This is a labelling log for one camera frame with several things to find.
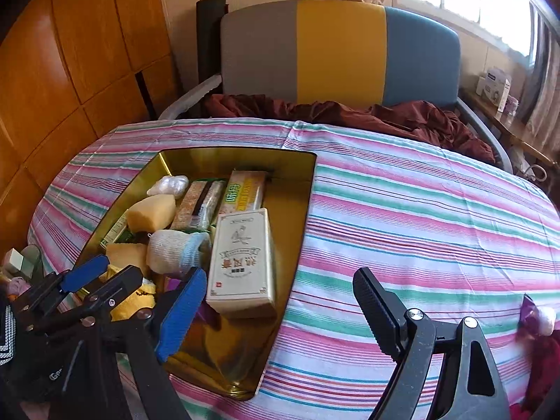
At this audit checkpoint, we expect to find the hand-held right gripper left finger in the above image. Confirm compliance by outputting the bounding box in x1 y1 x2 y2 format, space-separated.
48 268 208 420

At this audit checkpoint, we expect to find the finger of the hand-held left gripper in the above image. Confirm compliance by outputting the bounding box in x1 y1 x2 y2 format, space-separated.
26 265 143 333
11 255 110 316

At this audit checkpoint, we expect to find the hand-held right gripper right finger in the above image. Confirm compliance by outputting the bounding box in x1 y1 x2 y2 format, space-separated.
352 267 512 420

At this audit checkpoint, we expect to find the yellow cloth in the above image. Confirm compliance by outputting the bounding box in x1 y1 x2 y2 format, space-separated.
109 282 157 322

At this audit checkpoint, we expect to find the yellow sponge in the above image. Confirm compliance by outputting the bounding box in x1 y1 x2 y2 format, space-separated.
126 194 176 232
106 242 149 278

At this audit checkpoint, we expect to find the cream box with green label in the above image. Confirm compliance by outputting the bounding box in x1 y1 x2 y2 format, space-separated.
101 210 132 248

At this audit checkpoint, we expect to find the white blue sock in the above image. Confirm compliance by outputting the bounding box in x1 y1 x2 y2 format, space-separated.
146 230 211 278

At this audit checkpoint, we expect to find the large cream printed box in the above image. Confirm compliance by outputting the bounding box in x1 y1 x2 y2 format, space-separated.
205 208 277 319

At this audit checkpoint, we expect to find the clear rice cracker packet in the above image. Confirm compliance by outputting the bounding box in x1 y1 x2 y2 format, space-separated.
170 179 227 232

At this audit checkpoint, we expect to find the white plastic-wrapped ball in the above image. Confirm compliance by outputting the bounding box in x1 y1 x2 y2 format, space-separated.
146 175 190 197

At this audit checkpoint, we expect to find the gold metal tin box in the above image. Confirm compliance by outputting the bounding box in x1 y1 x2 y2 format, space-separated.
72 148 318 401

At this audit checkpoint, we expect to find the yellow green snack packet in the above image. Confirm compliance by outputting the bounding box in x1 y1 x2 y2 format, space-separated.
219 170 268 216

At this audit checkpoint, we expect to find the pale green box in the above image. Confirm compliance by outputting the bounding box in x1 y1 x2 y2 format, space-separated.
2 247 42 281

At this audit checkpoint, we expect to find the pink green striped tablecloth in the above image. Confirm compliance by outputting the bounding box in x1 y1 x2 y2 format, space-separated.
26 120 556 420

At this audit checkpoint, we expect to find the purple snack packet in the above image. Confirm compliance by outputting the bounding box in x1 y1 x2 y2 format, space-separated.
518 295 547 337

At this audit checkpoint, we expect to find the white pink fluffy ball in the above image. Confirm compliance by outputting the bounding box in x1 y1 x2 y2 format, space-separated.
536 306 557 335

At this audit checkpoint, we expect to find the maroon fabric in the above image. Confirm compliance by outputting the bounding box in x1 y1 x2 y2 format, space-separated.
510 328 560 420

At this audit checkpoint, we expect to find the dark red cloth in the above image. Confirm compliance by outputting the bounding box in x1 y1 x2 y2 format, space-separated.
203 94 497 165

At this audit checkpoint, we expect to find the wooden cabinet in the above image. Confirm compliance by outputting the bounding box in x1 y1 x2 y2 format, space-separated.
0 0 184 246

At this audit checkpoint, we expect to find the wooden window shelf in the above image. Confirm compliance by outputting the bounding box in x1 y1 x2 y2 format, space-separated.
459 87 560 171

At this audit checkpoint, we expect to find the white cardboard box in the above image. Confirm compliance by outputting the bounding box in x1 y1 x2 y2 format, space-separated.
476 66 512 112

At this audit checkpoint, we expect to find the grey yellow blue chair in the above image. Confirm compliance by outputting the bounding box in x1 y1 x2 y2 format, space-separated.
157 0 515 176

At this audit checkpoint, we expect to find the white cable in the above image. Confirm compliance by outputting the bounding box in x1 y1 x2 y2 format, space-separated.
520 164 547 182

